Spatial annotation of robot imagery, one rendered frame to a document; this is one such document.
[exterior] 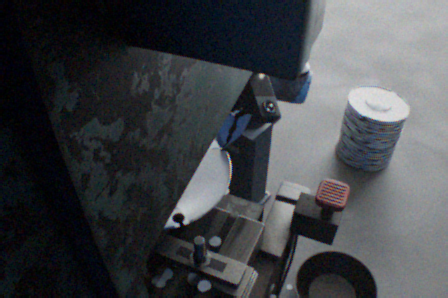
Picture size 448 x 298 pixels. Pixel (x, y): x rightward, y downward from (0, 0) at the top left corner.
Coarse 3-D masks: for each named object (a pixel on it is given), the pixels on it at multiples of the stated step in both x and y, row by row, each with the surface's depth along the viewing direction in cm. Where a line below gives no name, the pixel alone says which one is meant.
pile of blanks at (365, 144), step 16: (352, 112) 172; (352, 128) 175; (368, 128) 170; (384, 128) 167; (400, 128) 170; (336, 144) 197; (352, 144) 180; (368, 144) 174; (384, 144) 173; (352, 160) 184; (368, 160) 179; (384, 160) 181
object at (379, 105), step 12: (348, 96) 176; (360, 96) 178; (372, 96) 177; (384, 96) 178; (396, 96) 178; (360, 108) 171; (372, 108) 171; (384, 108) 170; (396, 108) 171; (408, 108) 171; (384, 120) 164; (396, 120) 164
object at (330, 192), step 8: (320, 184) 75; (328, 184) 75; (336, 184) 75; (344, 184) 75; (320, 192) 73; (328, 192) 73; (336, 192) 73; (344, 192) 73; (320, 200) 72; (328, 200) 72; (336, 200) 72; (344, 200) 72; (328, 208) 72; (336, 208) 71; (344, 208) 71
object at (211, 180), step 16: (208, 160) 77; (224, 160) 77; (208, 176) 74; (224, 176) 74; (192, 192) 71; (208, 192) 71; (224, 192) 70; (176, 208) 68; (192, 208) 68; (208, 208) 68; (176, 224) 65
